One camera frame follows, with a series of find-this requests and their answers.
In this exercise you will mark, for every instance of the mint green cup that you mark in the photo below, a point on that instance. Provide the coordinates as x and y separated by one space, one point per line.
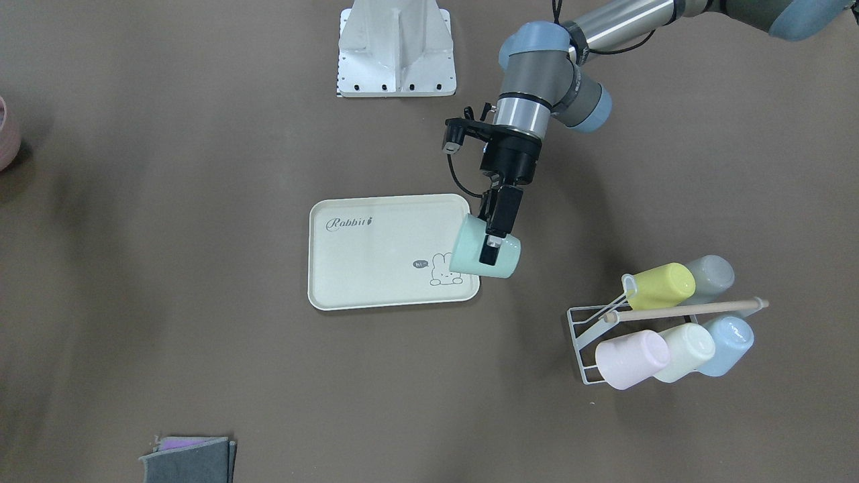
470 241

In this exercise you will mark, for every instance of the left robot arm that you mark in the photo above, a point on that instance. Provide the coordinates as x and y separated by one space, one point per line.
544 79

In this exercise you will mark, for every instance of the white wire cup rack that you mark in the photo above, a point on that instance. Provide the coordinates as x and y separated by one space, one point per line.
590 325

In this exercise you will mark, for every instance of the cream white cup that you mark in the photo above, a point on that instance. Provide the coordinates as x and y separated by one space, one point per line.
690 346

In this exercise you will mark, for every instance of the yellow cup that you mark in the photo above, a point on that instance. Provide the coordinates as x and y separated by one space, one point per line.
660 287

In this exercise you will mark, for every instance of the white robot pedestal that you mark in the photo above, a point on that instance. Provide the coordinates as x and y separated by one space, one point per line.
395 49

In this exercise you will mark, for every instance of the light blue cup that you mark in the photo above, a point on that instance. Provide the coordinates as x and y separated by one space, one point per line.
733 337

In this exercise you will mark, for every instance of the cream rabbit tray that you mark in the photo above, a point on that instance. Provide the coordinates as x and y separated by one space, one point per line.
386 251

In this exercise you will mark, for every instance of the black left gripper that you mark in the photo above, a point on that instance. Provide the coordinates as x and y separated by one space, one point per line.
517 156

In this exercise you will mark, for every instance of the pink cup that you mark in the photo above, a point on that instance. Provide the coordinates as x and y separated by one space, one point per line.
630 359

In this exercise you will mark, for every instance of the pink bowl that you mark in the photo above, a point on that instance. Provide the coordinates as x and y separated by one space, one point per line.
10 135

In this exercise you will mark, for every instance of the grey cup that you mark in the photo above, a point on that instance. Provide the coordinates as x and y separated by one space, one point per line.
713 275

